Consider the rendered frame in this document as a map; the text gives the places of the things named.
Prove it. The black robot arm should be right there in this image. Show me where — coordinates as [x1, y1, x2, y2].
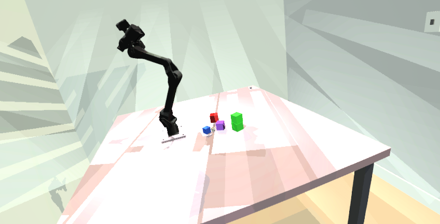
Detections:
[117, 24, 182, 137]

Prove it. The green block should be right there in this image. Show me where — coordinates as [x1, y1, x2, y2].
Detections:
[231, 122, 244, 132]
[230, 112, 243, 124]

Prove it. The purple block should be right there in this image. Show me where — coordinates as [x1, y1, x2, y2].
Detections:
[216, 120, 225, 130]

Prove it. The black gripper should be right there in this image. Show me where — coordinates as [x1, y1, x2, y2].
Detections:
[116, 19, 145, 49]

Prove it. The blue block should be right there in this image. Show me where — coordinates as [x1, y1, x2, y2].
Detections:
[202, 126, 211, 134]

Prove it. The red block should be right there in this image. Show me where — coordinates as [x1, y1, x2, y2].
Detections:
[210, 113, 218, 123]

